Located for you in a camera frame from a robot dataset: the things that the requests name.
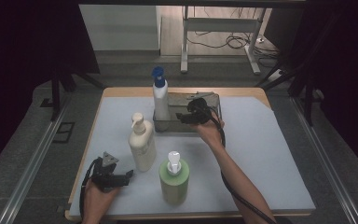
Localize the aluminium floor rail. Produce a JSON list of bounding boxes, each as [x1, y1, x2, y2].
[[290, 96, 357, 224], [0, 92, 73, 224]]

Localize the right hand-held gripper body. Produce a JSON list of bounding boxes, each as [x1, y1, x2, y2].
[[186, 97, 213, 125]]

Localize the metal wire basket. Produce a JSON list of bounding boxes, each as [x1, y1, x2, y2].
[[152, 91, 224, 134]]

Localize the wooden table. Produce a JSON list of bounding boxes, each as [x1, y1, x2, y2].
[[64, 87, 317, 222]]

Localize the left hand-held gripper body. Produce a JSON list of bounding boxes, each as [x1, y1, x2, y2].
[[90, 151, 119, 192]]

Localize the white bottle with blue cap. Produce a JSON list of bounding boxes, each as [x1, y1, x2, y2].
[[151, 65, 172, 122]]

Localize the cream pump bottle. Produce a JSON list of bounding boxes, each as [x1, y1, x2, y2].
[[128, 112, 158, 173]]

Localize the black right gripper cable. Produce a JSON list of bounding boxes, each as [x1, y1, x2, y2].
[[199, 105, 278, 224]]

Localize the white metal desk frame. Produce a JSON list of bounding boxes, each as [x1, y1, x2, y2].
[[180, 5, 262, 76]]

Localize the light blue table mat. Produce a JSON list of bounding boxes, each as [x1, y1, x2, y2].
[[69, 95, 317, 217]]

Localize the black metal stand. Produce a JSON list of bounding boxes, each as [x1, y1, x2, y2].
[[49, 66, 106, 122], [255, 12, 339, 127]]

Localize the black floor cables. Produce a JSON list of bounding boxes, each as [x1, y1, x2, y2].
[[186, 6, 282, 68]]

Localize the white cabinet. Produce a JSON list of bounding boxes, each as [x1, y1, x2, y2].
[[78, 4, 162, 52]]

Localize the green pump bottle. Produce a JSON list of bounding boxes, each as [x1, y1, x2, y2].
[[158, 150, 190, 206]]

